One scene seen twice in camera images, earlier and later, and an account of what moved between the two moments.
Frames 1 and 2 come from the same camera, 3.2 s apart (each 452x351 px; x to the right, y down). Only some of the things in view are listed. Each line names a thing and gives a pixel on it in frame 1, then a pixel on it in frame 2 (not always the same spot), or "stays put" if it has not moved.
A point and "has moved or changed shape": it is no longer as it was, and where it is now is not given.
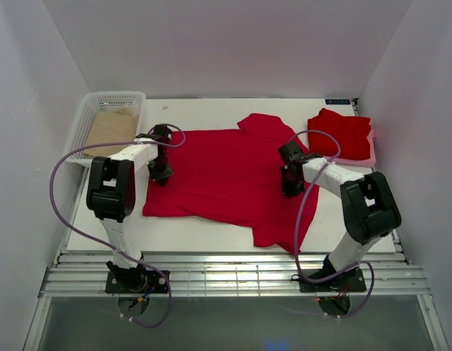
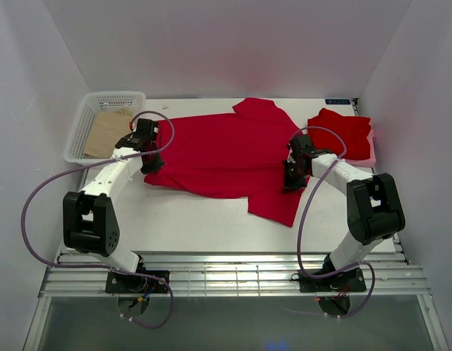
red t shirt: x=236 y=173 has moved or changed shape
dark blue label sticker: x=337 y=102 stays put
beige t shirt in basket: x=116 y=126 stays put
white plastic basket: x=97 y=103 stays put
